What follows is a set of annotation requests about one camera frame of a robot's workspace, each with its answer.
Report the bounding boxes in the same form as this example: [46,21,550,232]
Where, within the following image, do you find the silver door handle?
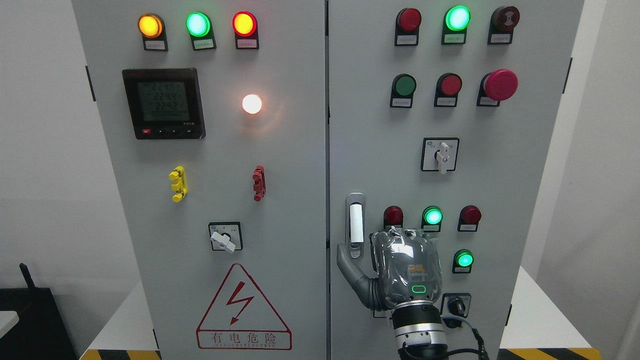
[345,193,366,259]

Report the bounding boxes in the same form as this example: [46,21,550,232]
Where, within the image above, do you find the grey left cabinet door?
[71,0,327,360]

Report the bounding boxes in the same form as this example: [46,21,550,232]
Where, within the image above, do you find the grey cabinet door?
[71,0,327,360]
[327,0,583,360]

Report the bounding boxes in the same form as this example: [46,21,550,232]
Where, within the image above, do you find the grey right cabinet door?
[327,0,583,360]

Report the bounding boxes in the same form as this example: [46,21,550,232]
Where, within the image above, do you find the red terminal connector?
[252,165,266,202]

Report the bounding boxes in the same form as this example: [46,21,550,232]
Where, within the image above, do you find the red indicator light middle left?
[382,205,404,230]

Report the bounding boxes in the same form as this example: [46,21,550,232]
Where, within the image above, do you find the white lit indicator light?
[241,93,263,115]

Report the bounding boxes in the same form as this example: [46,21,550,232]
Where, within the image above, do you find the green lit light middle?
[421,205,443,233]

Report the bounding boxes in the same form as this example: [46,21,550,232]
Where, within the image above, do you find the green lit light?
[441,5,471,45]
[421,205,443,233]

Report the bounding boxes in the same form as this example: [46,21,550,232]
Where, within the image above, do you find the green push button upper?
[390,73,417,109]

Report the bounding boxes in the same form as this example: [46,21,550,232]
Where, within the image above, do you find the yellow terminal connector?
[168,165,188,203]

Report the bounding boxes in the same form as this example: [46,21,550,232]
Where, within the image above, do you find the red indicator light middle right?
[457,205,482,232]

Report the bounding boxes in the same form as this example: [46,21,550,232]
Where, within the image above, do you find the red electrical warning sticker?
[196,263,293,351]

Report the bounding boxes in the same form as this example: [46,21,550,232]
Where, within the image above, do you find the red push button upper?
[433,72,463,108]

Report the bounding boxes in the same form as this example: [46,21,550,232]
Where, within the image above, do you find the green lit button lower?
[452,249,474,274]

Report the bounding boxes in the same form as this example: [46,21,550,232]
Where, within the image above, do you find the black digital power meter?
[122,67,206,141]

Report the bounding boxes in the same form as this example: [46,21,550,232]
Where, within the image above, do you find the red lit indicator light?
[231,11,259,50]

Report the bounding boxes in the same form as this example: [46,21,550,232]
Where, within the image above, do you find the red indicator light top right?
[394,7,422,47]

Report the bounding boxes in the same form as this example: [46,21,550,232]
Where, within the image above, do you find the green indicator light top left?
[185,11,217,51]

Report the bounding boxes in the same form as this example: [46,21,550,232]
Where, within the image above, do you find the red emergency stop button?
[477,68,519,107]

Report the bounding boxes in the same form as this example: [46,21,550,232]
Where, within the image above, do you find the green lit light top right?
[441,5,471,45]

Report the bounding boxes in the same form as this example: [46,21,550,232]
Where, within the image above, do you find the yellow indicator light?
[137,13,169,51]

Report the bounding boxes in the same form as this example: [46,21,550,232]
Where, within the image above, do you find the dark red buzzer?
[487,6,521,45]

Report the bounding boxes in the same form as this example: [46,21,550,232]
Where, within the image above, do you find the black box at left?
[0,263,78,360]

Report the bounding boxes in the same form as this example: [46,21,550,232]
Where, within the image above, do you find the left white selector switch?
[208,221,243,254]

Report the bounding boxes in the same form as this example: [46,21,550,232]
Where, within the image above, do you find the white selector switch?
[208,221,243,254]
[420,137,460,174]

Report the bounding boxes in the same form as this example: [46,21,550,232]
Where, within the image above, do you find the upper right white selector switch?
[420,137,460,174]

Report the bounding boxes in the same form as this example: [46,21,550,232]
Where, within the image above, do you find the black knob selector switch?
[439,292,472,329]

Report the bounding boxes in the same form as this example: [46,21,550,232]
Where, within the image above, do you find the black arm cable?
[442,315,491,360]

